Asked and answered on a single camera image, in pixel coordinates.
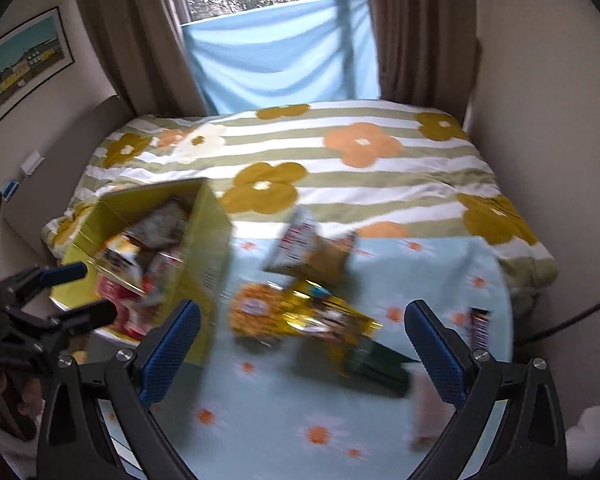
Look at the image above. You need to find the framed landscape picture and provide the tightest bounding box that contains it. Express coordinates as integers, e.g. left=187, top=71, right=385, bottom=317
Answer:
left=0, top=6, right=76, bottom=139

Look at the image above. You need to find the silver and brown snack bag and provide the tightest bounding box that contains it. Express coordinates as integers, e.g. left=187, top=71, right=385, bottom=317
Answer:
left=261, top=207, right=359, bottom=282

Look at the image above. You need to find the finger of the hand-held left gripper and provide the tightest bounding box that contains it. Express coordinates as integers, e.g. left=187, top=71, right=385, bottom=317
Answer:
left=6, top=301, right=118, bottom=347
left=0, top=261, right=89, bottom=307

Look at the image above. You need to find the light blue hanging cloth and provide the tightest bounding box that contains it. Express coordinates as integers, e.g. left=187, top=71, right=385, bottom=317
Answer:
left=179, top=0, right=382, bottom=114

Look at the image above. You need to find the black cable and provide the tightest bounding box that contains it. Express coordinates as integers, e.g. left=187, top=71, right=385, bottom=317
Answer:
left=519, top=294, right=600, bottom=347

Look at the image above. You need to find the pale pink snack packet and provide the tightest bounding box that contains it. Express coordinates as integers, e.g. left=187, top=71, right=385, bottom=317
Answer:
left=411, top=374, right=457, bottom=450

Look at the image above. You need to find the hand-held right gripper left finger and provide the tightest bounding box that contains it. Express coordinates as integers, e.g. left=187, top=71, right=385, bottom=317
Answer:
left=37, top=299, right=203, bottom=480

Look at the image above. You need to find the white wall socket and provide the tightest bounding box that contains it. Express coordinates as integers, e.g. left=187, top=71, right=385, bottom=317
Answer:
left=19, top=151, right=47, bottom=174

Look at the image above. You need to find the brown curtain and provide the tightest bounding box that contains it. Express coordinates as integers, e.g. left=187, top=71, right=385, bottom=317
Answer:
left=364, top=0, right=484, bottom=127
left=66, top=0, right=214, bottom=117

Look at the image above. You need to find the white cloth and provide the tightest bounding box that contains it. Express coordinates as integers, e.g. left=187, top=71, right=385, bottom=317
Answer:
left=564, top=402, right=600, bottom=477

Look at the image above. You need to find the dark green snack box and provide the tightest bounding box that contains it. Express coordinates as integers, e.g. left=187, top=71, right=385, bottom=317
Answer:
left=339, top=339, right=417, bottom=397

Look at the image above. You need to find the person's left hand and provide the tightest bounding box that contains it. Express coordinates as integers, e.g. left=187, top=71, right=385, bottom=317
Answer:
left=0, top=367, right=44, bottom=442

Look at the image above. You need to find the striped floral blanket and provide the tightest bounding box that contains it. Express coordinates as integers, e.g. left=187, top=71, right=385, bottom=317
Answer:
left=41, top=100, right=562, bottom=302

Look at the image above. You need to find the light blue daisy tablecloth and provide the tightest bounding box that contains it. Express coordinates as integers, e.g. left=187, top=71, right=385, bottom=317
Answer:
left=100, top=234, right=517, bottom=480

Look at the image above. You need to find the dark chocolate bar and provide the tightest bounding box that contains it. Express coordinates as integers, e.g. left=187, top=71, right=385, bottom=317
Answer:
left=466, top=306, right=494, bottom=352

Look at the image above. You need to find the yellow-green storage box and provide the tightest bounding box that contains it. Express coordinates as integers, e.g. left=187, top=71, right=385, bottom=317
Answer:
left=61, top=178, right=234, bottom=367

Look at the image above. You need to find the grey bed headboard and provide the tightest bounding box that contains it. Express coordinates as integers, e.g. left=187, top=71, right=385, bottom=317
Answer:
left=0, top=94, right=137, bottom=263

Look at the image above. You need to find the gold foil snack packet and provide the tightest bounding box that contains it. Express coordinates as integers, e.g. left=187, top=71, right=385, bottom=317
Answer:
left=229, top=279, right=385, bottom=358

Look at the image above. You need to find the pile of assorted snack packets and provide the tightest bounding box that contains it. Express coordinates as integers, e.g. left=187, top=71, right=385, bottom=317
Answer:
left=92, top=197, right=193, bottom=338

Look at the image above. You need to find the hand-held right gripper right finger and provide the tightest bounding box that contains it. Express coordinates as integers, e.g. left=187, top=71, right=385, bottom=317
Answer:
left=404, top=300, right=569, bottom=480

